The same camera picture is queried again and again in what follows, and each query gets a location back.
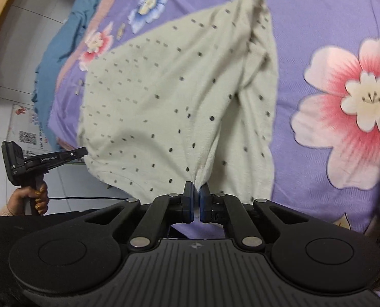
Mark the person's left hand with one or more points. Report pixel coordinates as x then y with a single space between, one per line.
33 200

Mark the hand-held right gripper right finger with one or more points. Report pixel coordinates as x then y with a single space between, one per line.
203 205

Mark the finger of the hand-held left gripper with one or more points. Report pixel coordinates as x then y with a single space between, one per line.
75 155

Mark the teal blanket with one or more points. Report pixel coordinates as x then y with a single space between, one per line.
65 44

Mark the printed floor sheet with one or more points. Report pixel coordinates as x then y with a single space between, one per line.
30 131

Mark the purple floral bed sheet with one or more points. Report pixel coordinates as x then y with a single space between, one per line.
320 38

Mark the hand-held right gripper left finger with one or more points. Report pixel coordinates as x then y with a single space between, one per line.
192 205

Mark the pale green dotted garment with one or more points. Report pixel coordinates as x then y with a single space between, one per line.
164 102

